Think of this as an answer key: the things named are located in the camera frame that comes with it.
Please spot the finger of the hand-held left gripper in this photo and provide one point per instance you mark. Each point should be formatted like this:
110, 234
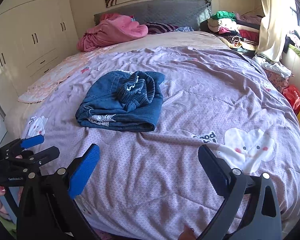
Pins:
47, 153
32, 141

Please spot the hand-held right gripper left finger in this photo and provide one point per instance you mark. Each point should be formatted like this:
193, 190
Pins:
85, 170

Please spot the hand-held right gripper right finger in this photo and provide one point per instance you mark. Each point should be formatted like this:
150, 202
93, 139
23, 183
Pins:
213, 167

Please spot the blue denim pants with lace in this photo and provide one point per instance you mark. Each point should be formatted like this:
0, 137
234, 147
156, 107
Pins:
110, 100

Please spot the person's right hand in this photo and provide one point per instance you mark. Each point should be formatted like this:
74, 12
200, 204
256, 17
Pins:
188, 233

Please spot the pink printed quilt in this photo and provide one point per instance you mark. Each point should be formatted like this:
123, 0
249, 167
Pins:
165, 167

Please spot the pink patterned pajamas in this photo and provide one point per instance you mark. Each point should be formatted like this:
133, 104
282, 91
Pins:
105, 234

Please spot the red plastic bag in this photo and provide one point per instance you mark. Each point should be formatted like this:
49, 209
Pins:
293, 96

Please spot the floral fabric bag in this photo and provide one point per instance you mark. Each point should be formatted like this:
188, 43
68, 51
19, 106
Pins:
277, 81

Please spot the cream wardrobe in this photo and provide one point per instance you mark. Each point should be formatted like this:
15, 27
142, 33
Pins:
32, 30

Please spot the white plastic bag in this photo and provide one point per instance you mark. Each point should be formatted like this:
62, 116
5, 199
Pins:
275, 66

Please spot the beige bed sheet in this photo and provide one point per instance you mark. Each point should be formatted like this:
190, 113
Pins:
180, 40

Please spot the pink blanket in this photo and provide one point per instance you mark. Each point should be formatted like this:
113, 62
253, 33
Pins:
115, 31

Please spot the pile of folded clothes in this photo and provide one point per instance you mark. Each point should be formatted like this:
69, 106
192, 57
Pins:
230, 30

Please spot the blue floral cloth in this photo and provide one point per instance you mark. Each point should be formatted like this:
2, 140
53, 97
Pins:
185, 29

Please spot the striped dark pillow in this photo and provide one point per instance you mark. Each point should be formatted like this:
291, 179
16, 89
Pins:
162, 27

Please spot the cream curtain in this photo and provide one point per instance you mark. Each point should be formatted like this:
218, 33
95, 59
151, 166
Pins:
272, 22

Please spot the grey padded headboard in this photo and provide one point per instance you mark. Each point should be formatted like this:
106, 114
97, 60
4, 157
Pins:
170, 12

